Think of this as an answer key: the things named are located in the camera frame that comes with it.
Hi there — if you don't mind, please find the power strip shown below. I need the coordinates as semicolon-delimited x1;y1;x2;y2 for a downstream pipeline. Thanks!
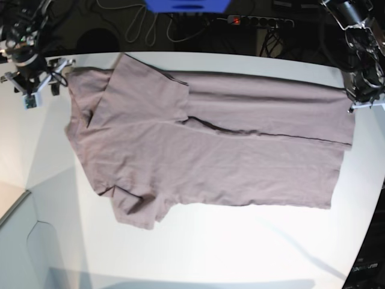
226;15;295;29

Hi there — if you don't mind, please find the grey looped cable on floor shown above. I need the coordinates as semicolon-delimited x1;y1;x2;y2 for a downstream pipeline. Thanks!
96;0;208;46

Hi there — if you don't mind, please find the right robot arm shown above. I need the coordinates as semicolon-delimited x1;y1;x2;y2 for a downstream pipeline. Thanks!
1;1;78;109

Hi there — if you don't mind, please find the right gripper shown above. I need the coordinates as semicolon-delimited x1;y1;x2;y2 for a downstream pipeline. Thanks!
1;58;75;102

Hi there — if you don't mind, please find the mauve t-shirt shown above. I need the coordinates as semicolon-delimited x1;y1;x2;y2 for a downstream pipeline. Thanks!
66;56;355;229

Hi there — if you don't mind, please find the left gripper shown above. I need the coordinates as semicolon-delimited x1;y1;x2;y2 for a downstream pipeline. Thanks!
346;90;384;114

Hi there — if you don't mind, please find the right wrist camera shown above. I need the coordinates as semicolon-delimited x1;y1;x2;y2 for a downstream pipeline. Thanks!
23;93;42;110

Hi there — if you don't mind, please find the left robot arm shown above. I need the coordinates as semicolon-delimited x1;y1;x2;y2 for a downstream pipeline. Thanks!
319;1;384;114

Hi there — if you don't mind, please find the blue box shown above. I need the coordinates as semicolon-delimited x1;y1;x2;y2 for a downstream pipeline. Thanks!
144;0;231;13

